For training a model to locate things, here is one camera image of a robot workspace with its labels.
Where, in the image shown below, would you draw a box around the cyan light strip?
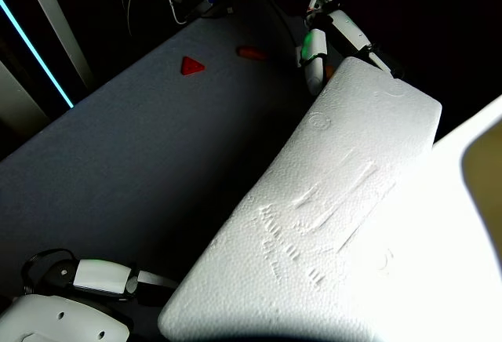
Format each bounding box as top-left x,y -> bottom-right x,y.
0,0 -> 75,108

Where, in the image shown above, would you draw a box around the grey table cloth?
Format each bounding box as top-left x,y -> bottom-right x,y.
0,12 -> 326,342

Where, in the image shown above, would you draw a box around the white looped cable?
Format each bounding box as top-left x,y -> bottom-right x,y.
125,0 -> 166,35

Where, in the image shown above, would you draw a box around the white styrofoam lid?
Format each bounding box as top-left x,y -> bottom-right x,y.
157,56 -> 443,342

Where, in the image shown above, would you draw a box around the white cable with plug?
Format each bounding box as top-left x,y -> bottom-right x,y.
166,0 -> 190,25

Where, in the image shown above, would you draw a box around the white post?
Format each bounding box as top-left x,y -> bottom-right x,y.
19,0 -> 95,90

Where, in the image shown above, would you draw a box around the red triangle block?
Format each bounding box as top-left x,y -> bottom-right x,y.
180,55 -> 207,77

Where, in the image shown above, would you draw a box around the large white blurred housing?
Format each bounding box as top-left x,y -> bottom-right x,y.
352,94 -> 502,342

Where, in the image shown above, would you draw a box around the white power adapter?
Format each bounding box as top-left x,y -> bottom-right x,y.
187,0 -> 220,20

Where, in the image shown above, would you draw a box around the grey frame beam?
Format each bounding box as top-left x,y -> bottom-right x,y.
0,59 -> 50,135

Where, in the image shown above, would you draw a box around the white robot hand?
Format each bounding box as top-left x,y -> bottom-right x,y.
294,9 -> 395,96
0,248 -> 180,342

